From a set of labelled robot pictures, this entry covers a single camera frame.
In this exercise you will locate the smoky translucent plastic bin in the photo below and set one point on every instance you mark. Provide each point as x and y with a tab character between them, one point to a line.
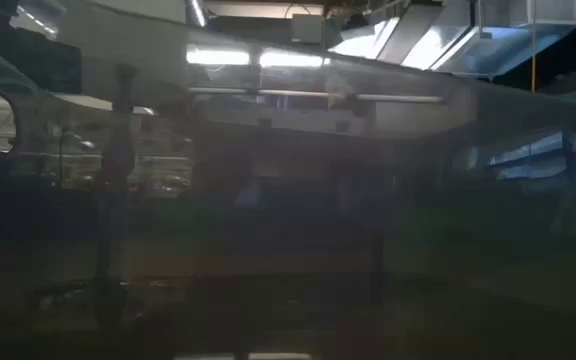
288	225

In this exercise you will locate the bright ceiling light panel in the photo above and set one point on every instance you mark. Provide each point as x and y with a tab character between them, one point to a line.
218	56

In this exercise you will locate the silver lamp base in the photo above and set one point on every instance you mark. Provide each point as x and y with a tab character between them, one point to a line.
124	90

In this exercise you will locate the blue lit window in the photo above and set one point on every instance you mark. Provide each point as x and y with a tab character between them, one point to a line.
528	160

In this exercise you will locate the round silver duct pipe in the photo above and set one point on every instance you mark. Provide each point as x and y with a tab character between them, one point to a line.
195	12

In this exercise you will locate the silver ventilation duct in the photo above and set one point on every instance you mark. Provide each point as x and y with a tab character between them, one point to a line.
443	50

